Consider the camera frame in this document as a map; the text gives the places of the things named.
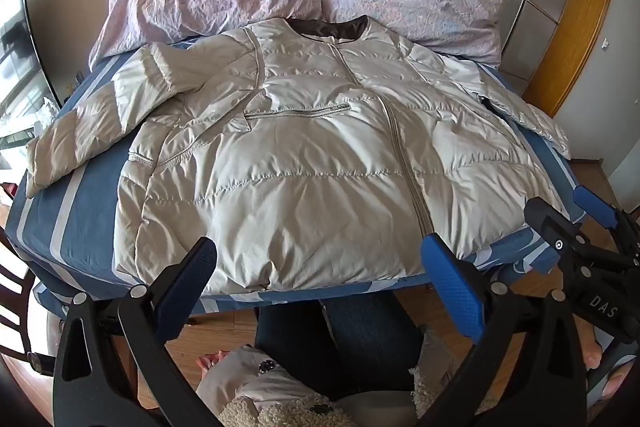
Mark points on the person's right hand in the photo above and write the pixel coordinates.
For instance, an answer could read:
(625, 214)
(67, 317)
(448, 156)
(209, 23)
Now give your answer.
(595, 352)

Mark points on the blue striped bed sheet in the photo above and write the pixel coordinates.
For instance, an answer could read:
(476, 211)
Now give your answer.
(95, 207)

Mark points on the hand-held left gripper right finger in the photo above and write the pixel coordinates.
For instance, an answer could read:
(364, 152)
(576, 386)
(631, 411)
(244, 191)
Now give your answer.
(450, 287)

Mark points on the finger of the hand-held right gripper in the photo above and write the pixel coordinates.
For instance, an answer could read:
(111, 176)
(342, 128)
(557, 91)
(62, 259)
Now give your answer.
(595, 203)
(547, 222)

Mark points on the person's beige fleece coat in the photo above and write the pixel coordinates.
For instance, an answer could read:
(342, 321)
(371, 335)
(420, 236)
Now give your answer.
(240, 382)

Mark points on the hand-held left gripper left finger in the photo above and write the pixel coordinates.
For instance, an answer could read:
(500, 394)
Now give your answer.
(192, 272)

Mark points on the person's legs in jeans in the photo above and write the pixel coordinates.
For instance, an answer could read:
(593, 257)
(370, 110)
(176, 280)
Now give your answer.
(350, 337)

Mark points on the dark wooden chair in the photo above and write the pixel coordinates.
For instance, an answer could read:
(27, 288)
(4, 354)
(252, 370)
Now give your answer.
(15, 277)

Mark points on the beige down jacket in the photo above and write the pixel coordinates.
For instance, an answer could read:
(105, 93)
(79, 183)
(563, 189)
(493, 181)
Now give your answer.
(300, 157)

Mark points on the black flat screen television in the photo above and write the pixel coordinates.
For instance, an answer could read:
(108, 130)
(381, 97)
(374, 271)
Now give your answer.
(20, 47)

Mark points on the person's bare foot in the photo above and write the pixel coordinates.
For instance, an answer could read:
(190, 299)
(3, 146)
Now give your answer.
(210, 363)

